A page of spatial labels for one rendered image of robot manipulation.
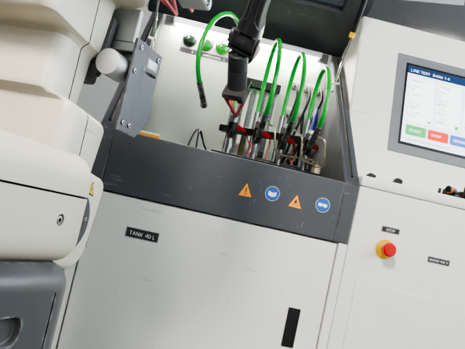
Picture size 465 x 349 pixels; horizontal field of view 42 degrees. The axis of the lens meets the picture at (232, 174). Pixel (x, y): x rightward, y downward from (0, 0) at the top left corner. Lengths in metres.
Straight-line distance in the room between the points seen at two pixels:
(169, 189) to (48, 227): 0.92
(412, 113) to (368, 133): 0.17
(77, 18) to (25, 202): 0.43
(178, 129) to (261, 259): 0.71
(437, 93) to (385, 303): 0.76
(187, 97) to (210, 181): 0.63
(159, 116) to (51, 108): 1.19
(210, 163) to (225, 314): 0.39
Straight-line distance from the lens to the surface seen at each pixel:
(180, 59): 2.16
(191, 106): 2.13
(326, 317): 1.62
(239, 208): 1.56
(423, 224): 1.69
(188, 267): 1.56
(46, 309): 0.69
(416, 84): 2.06
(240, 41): 1.66
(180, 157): 1.56
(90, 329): 1.59
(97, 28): 1.03
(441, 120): 2.04
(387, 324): 1.67
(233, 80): 1.72
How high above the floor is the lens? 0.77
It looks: 5 degrees up
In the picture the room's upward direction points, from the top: 13 degrees clockwise
